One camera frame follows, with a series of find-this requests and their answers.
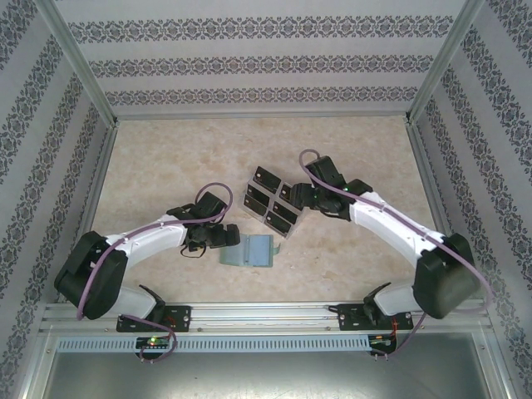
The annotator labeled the aluminium frame post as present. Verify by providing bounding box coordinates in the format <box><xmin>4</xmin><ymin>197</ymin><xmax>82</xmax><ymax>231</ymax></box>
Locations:
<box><xmin>35</xmin><ymin>0</ymin><xmax>121</xmax><ymax>128</ymax></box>
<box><xmin>402</xmin><ymin>0</ymin><xmax>487</xmax><ymax>126</ymax></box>

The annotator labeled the black wire loop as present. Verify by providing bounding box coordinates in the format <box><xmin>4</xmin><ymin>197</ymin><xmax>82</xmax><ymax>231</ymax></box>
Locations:
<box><xmin>180</xmin><ymin>243</ymin><xmax>209</xmax><ymax>259</ymax></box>

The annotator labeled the grey metal panel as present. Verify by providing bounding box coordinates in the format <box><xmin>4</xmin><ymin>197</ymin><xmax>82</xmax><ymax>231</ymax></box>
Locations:
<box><xmin>39</xmin><ymin>351</ymin><xmax>512</xmax><ymax>399</ymax></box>

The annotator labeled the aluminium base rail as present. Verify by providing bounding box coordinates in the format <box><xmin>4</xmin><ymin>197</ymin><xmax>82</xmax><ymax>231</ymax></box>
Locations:
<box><xmin>39</xmin><ymin>302</ymin><xmax>495</xmax><ymax>336</ymax></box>

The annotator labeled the slotted grey cable duct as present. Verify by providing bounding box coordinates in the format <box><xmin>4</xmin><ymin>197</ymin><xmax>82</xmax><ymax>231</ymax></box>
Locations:
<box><xmin>56</xmin><ymin>335</ymin><xmax>371</xmax><ymax>352</ymax></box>

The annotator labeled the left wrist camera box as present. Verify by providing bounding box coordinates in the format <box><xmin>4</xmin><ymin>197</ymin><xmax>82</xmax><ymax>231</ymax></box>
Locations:
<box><xmin>194</xmin><ymin>192</ymin><xmax>230</xmax><ymax>220</ymax></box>

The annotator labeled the green card holder wallet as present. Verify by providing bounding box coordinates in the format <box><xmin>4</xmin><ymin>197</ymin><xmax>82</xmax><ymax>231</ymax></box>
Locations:
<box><xmin>219</xmin><ymin>234</ymin><xmax>286</xmax><ymax>268</ymax></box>

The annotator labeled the aluminium side rail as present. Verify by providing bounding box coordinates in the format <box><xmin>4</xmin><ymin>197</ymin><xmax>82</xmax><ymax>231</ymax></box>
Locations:
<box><xmin>56</xmin><ymin>122</ymin><xmax>121</xmax><ymax>303</ymax></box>
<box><xmin>405</xmin><ymin>120</ymin><xmax>473</xmax><ymax>300</ymax></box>

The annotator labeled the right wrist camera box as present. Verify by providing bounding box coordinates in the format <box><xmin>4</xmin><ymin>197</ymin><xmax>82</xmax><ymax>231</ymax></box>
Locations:
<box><xmin>306</xmin><ymin>155</ymin><xmax>347</xmax><ymax>189</ymax></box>

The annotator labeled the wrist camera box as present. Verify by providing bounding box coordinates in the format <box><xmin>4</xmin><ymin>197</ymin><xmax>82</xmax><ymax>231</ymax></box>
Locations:
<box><xmin>306</xmin><ymin>155</ymin><xmax>347</xmax><ymax>189</ymax></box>
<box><xmin>194</xmin><ymin>192</ymin><xmax>230</xmax><ymax>220</ymax></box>

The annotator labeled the aluminium back rail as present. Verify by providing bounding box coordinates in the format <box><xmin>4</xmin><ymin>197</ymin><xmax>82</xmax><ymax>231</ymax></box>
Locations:
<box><xmin>116</xmin><ymin>114</ymin><xmax>411</xmax><ymax>122</ymax></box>

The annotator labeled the clear acrylic card stand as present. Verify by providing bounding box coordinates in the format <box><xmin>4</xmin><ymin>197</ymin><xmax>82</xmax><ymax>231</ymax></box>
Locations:
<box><xmin>238</xmin><ymin>165</ymin><xmax>310</xmax><ymax>241</ymax></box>

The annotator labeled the purple cable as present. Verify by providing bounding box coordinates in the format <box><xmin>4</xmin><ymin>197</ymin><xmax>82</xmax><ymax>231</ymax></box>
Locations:
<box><xmin>76</xmin><ymin>181</ymin><xmax>234</xmax><ymax>365</ymax></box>
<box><xmin>298</xmin><ymin>148</ymin><xmax>495</xmax><ymax>358</ymax></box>

